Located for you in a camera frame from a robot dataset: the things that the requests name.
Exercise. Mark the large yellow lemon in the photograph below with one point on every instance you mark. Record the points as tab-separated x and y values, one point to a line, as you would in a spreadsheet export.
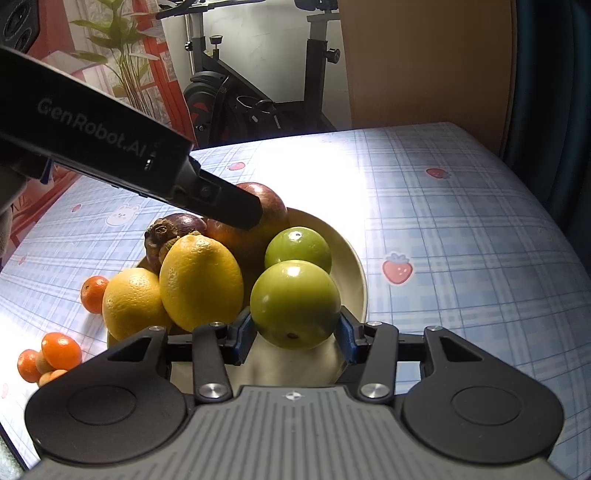
201	281

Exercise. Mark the dark blue curtain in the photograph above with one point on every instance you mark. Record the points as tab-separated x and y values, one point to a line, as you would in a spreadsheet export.
554	115

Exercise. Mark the green jujube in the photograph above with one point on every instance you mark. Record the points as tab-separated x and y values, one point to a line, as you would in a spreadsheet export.
300	247
295	300

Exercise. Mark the black exercise bike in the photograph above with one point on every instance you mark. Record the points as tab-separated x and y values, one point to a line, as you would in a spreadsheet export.
207	92

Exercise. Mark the red printed wall poster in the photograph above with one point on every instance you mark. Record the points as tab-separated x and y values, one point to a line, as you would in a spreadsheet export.
161	92

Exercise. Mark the blue plaid tablecloth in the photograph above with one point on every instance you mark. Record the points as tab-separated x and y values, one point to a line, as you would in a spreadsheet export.
461	230

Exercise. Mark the brown wooden board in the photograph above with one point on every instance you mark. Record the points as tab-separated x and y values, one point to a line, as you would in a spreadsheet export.
415	69

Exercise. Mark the small yellow lemon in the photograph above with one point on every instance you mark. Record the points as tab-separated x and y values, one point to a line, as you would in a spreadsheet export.
131	302

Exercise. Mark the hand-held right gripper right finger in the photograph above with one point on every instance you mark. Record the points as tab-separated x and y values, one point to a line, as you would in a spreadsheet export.
347	334

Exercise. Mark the green potted plant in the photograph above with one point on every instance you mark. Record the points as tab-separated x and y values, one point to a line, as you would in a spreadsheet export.
124	55

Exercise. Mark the person's left hand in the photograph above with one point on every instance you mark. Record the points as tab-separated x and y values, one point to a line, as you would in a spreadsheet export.
9	194

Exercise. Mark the beige plate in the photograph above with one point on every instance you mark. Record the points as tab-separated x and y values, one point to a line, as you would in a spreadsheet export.
346	267

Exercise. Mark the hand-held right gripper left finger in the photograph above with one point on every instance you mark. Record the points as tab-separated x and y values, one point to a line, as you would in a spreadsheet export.
244	337

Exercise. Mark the red apple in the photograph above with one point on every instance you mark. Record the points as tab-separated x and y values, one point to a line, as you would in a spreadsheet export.
274	205

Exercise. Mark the dark purple mangosteen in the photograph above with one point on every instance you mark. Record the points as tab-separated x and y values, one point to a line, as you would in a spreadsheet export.
184	225

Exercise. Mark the orange tangerine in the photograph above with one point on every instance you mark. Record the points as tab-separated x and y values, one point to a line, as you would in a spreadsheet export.
50	377
62	350
93	295
27	367

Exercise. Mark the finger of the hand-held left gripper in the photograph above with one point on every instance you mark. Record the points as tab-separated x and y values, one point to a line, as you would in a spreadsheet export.
226	207

